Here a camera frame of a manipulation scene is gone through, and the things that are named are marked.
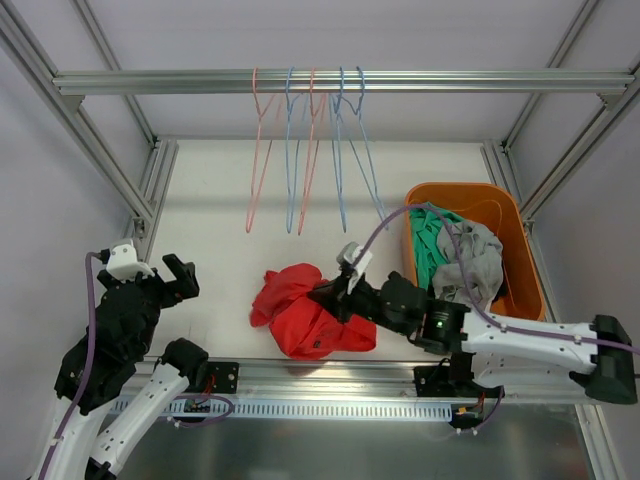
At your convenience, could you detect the red tank top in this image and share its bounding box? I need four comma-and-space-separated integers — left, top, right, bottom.
249, 263, 377, 361

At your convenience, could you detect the blue hanger with grey top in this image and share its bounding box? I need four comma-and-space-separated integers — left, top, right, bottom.
284, 67, 300, 234

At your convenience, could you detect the green tank top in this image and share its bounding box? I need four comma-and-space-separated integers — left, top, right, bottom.
409, 203, 463, 288

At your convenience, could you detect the grey tank top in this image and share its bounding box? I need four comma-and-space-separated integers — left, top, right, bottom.
431, 220, 504, 310

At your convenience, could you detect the blue hanger with white top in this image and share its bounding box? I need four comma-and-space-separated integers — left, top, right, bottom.
329, 66, 347, 233

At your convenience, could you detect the blue hanger with black top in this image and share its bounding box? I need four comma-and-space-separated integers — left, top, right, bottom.
340, 66, 386, 220

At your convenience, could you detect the pink hanger with green top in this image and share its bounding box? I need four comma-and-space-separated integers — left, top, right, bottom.
297, 68, 327, 235

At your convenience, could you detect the black tank top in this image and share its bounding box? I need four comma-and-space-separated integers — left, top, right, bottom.
493, 282, 508, 302

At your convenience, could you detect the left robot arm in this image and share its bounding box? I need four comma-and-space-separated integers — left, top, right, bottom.
33, 249, 209, 479

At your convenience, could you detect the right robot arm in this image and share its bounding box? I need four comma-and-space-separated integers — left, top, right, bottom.
308, 272, 638, 405

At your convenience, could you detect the orange plastic basket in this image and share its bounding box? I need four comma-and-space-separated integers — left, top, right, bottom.
404, 182, 545, 321

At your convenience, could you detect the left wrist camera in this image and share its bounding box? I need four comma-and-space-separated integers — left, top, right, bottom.
99, 238, 155, 282

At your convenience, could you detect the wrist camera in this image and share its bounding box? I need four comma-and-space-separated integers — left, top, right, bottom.
99, 238, 155, 282
336, 242, 373, 294

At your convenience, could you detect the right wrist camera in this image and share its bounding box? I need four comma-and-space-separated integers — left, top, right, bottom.
336, 242, 373, 294

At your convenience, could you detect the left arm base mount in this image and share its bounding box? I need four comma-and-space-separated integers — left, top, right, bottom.
195, 361, 240, 394

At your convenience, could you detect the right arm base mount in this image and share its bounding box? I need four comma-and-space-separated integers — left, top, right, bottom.
413, 364, 454, 398

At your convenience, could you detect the slotted cable duct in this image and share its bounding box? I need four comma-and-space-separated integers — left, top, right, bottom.
159, 398, 453, 423

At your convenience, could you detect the aluminium hanging rail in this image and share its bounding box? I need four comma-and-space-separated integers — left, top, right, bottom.
52, 68, 636, 96

